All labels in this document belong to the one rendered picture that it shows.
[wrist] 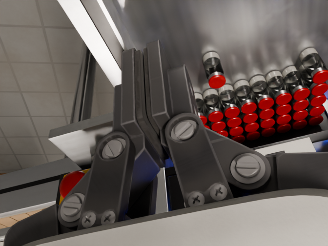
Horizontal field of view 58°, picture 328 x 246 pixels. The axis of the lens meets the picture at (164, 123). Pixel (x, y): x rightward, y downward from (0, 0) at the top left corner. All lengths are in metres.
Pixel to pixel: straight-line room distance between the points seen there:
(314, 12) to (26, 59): 1.38
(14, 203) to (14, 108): 1.25
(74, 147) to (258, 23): 0.35
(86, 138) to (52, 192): 0.15
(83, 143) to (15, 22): 1.03
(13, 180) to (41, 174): 0.07
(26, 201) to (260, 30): 0.51
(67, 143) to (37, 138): 1.54
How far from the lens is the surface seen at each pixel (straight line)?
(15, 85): 1.74
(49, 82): 1.67
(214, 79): 0.36
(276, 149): 0.37
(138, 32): 0.36
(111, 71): 0.40
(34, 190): 0.64
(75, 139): 0.52
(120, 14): 0.35
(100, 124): 0.48
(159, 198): 0.37
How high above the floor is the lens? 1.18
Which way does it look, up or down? 39 degrees down
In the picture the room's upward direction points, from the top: 174 degrees clockwise
